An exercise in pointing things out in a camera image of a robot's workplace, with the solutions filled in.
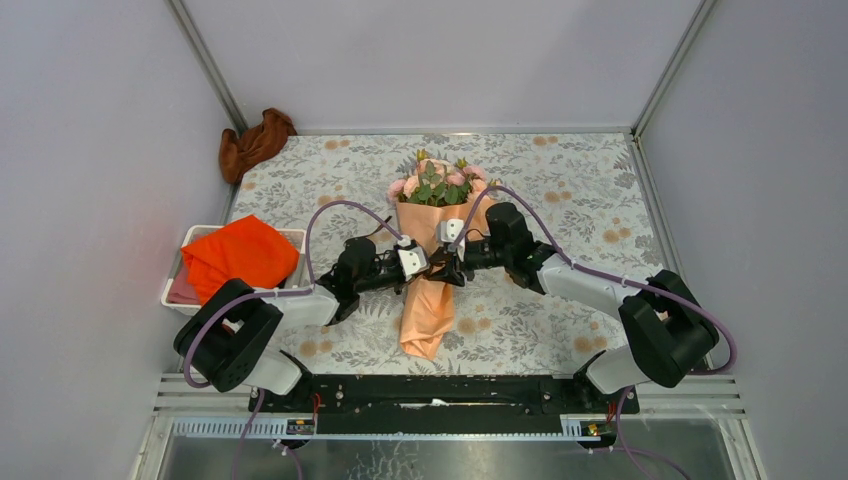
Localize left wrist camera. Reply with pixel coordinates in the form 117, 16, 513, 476
395, 237, 430, 281

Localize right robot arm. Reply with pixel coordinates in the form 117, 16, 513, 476
428, 202, 719, 412

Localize purple cable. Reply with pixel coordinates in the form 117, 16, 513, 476
182, 199, 409, 480
457, 184, 739, 480

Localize peach wrapping paper sheet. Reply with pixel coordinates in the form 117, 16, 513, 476
397, 202, 472, 360

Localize white plastic basket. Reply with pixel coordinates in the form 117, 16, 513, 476
160, 225, 306, 316

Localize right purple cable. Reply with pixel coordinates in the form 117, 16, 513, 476
457, 184, 739, 480

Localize black mounting base rail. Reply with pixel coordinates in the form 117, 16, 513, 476
249, 374, 640, 435

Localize brown cloth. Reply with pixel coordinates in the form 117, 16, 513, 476
218, 108, 297, 185

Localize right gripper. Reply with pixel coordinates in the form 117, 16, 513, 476
427, 239, 511, 288

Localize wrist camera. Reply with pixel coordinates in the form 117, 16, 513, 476
436, 218, 465, 257
395, 237, 430, 281

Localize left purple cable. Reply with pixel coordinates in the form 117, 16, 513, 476
182, 199, 409, 480

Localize pink fake flower bunch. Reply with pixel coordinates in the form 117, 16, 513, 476
446, 157, 501, 203

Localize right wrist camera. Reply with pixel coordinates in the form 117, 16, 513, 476
436, 218, 465, 257

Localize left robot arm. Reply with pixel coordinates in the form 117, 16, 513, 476
173, 236, 426, 411

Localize orange cloth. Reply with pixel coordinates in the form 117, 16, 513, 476
181, 215, 300, 304

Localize floral patterned table mat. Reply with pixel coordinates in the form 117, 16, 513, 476
229, 133, 664, 375

